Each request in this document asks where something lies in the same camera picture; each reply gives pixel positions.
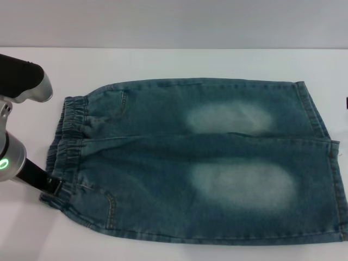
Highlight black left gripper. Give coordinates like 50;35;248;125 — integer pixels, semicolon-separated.
16;158;65;196

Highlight left wrist camera housing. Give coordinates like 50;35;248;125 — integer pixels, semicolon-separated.
0;53;54;104

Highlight blue denim shorts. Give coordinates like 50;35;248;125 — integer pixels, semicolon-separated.
40;78;348;246

